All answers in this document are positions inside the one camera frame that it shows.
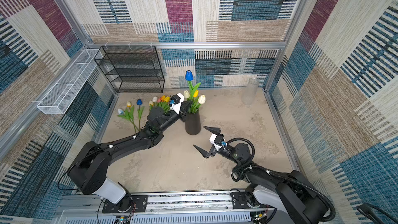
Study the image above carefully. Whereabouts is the black cylindrical vase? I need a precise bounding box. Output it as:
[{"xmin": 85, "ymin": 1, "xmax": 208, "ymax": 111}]
[{"xmin": 185, "ymin": 110, "xmax": 201, "ymax": 135}]

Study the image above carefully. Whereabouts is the cream white tulip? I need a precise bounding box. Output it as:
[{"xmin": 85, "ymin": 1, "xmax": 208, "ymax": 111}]
[{"xmin": 192, "ymin": 94, "xmax": 206, "ymax": 113}]

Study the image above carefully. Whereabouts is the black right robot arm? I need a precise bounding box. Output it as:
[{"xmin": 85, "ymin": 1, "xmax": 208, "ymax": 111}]
[{"xmin": 196, "ymin": 127, "xmax": 336, "ymax": 224}]

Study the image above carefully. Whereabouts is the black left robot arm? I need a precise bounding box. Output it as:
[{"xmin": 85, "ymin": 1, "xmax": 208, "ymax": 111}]
[{"xmin": 66, "ymin": 101, "xmax": 192, "ymax": 205}]

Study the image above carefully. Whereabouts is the clear glass vase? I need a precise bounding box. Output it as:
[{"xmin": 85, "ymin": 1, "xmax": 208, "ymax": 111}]
[{"xmin": 241, "ymin": 78, "xmax": 259, "ymax": 105}]

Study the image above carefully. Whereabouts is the bundled tulip bunch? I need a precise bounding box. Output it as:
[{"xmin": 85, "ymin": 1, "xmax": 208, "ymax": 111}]
[{"xmin": 149, "ymin": 95, "xmax": 171, "ymax": 113}]

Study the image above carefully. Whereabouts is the pale blue tulip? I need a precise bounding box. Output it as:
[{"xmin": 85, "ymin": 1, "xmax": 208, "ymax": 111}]
[{"xmin": 118, "ymin": 107, "xmax": 137, "ymax": 132}]

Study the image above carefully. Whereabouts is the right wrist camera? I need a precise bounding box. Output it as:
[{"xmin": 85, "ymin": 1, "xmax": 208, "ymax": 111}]
[{"xmin": 209, "ymin": 133, "xmax": 224, "ymax": 148}]

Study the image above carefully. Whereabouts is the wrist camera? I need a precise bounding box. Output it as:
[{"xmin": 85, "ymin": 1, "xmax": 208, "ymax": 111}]
[
  {"xmin": 170, "ymin": 93, "xmax": 184, "ymax": 115},
  {"xmin": 209, "ymin": 133, "xmax": 224, "ymax": 148}
]

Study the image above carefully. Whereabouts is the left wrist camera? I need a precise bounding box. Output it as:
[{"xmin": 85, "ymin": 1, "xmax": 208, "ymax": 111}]
[{"xmin": 170, "ymin": 93, "xmax": 184, "ymax": 115}]

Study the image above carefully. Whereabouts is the aluminium mounting rail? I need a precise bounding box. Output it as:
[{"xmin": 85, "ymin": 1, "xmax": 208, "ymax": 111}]
[{"xmin": 52, "ymin": 189, "xmax": 293, "ymax": 224}]

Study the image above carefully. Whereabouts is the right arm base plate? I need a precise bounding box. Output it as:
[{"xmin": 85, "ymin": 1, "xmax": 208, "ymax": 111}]
[{"xmin": 229, "ymin": 189, "xmax": 270, "ymax": 209}]

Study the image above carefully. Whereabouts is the black wire mesh shelf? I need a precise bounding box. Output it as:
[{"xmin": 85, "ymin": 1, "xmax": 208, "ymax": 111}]
[{"xmin": 94, "ymin": 46, "xmax": 165, "ymax": 93}]

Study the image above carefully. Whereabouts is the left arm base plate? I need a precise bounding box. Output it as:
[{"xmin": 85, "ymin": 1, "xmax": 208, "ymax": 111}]
[{"xmin": 102, "ymin": 194, "xmax": 148, "ymax": 214}]

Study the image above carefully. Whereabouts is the white wire mesh basket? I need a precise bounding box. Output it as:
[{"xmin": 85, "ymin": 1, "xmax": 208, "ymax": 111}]
[{"xmin": 37, "ymin": 49, "xmax": 98, "ymax": 115}]

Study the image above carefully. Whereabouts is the black cable bottom right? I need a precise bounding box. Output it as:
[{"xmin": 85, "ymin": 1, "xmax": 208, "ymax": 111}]
[{"xmin": 356, "ymin": 203, "xmax": 398, "ymax": 224}]

